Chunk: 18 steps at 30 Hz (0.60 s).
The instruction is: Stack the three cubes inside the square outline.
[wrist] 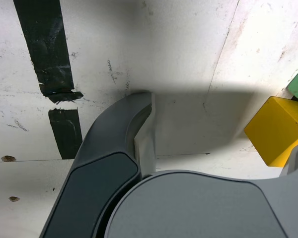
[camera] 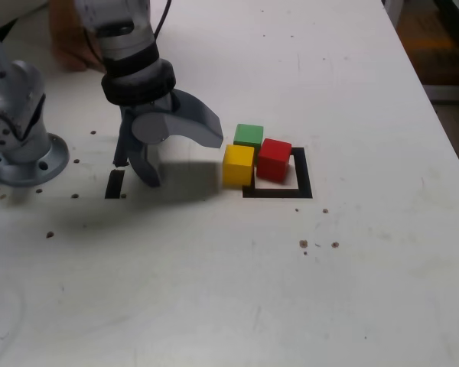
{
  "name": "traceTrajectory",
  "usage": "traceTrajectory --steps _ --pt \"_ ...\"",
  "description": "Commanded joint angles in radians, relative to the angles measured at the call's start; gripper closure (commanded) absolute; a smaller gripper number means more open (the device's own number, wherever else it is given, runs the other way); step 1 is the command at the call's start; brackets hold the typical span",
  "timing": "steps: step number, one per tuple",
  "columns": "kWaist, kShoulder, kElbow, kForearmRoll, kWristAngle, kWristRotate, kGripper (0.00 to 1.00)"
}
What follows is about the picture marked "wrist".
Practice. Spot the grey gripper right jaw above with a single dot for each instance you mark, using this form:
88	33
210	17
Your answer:
201	208

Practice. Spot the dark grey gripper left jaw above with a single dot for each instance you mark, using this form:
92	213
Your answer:
101	178

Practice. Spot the yellow cube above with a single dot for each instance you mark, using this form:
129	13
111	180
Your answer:
273	129

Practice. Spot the black tape strip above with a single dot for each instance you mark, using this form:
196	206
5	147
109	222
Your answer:
44	37

